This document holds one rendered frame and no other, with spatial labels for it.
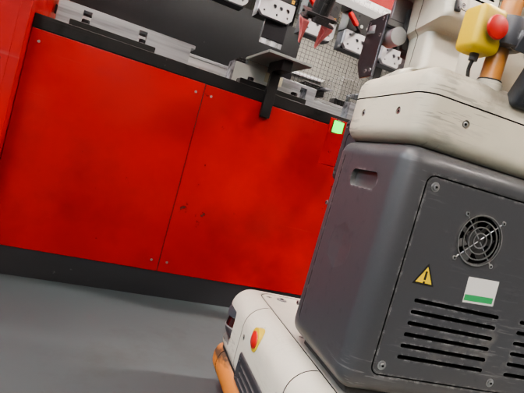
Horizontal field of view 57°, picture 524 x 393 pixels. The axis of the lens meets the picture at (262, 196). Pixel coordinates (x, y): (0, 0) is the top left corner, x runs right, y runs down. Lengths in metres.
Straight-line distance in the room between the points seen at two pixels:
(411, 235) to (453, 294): 0.13
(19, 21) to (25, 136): 0.37
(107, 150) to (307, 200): 0.82
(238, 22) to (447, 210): 1.98
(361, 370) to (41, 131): 1.35
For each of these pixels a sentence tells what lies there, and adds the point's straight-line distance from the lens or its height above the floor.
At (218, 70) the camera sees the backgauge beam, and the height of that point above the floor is 0.95.
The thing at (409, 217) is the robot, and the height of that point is 0.58.
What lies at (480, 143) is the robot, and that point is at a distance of 0.82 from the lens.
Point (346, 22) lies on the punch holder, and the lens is 2.25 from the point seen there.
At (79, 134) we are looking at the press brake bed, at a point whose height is 0.53.
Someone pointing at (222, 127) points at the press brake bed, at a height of 0.69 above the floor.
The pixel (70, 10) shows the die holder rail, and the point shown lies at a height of 0.94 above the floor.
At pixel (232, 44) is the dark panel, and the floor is 1.14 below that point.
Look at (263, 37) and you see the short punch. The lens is 2.09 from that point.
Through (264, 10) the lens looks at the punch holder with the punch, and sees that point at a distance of 2.07.
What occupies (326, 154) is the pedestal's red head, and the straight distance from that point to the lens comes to 1.83.
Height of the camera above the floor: 0.60
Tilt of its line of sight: 4 degrees down
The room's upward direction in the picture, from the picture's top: 15 degrees clockwise
